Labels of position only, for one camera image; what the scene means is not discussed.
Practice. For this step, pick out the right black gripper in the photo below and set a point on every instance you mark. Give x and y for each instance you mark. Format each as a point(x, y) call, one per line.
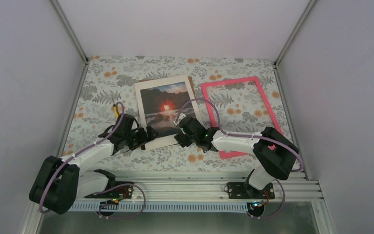
point(182, 140)

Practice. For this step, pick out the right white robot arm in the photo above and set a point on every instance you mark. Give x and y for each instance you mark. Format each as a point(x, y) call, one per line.
point(276, 154)

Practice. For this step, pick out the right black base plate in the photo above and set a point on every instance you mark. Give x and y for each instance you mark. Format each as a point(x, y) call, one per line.
point(238, 190)

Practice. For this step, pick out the aluminium mounting rail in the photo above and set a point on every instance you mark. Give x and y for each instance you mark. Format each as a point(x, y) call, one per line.
point(210, 186)

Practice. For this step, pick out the pink picture frame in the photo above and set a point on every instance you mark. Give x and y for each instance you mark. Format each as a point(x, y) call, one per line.
point(212, 111)

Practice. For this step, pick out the white photo mat board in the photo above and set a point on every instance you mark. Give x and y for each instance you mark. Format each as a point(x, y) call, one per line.
point(158, 142)

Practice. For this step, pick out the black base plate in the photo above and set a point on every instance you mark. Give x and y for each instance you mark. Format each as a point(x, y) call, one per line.
point(122, 190)
point(238, 190)

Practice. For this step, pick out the sunset photo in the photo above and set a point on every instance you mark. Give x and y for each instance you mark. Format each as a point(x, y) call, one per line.
point(161, 105)

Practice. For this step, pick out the yellow screwdriver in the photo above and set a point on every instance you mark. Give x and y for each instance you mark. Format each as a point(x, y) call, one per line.
point(114, 107)

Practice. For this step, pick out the floral table mat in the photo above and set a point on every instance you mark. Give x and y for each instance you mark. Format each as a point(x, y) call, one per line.
point(111, 79)

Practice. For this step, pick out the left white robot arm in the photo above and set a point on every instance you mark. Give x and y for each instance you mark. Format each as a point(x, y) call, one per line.
point(62, 180)

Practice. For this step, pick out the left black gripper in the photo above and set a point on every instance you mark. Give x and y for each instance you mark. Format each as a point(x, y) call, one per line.
point(143, 139)

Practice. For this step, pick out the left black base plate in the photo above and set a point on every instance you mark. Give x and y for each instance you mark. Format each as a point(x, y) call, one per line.
point(122, 190)

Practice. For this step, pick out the brown frame backing board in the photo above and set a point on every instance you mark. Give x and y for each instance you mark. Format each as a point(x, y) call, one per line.
point(191, 80)

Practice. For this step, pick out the grey slotted cable duct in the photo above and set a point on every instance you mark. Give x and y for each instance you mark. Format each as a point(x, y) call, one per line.
point(132, 206)

